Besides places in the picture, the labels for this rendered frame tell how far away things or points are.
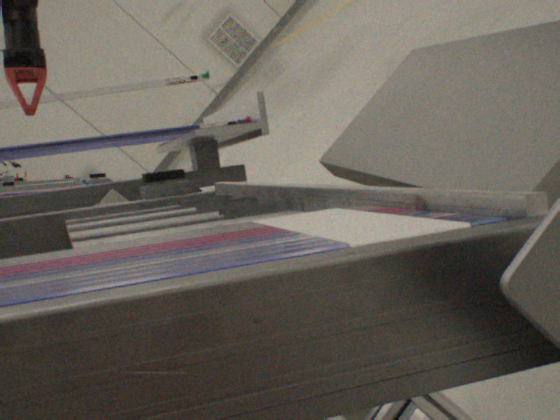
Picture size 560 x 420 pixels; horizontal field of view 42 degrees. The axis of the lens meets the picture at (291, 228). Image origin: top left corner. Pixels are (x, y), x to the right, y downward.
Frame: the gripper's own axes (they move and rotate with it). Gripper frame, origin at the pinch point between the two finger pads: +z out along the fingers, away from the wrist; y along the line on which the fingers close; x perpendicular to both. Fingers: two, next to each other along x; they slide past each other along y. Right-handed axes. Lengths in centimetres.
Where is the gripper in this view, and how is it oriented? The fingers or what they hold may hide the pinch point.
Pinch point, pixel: (29, 110)
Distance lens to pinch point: 134.0
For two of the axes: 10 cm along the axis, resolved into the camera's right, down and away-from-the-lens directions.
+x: 9.4, -1.0, 3.2
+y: 3.2, -0.5, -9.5
